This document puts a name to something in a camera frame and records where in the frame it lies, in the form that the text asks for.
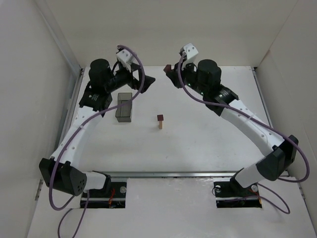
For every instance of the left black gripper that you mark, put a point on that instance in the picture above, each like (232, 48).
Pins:
(133, 76)

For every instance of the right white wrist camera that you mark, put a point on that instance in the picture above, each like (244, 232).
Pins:
(190, 52)

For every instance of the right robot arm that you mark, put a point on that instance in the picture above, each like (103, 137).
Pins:
(278, 153)

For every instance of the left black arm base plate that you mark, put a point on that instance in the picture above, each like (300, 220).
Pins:
(113, 198)

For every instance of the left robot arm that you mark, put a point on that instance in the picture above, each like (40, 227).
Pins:
(61, 170)

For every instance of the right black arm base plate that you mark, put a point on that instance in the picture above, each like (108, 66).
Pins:
(229, 195)

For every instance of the aluminium left rail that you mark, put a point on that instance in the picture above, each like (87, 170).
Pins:
(67, 109)

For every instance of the aluminium front rail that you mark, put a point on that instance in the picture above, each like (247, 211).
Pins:
(169, 174)

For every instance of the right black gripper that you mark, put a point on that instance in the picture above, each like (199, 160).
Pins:
(179, 76)

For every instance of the dark red triangular block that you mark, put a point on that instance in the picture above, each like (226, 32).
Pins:
(167, 69)

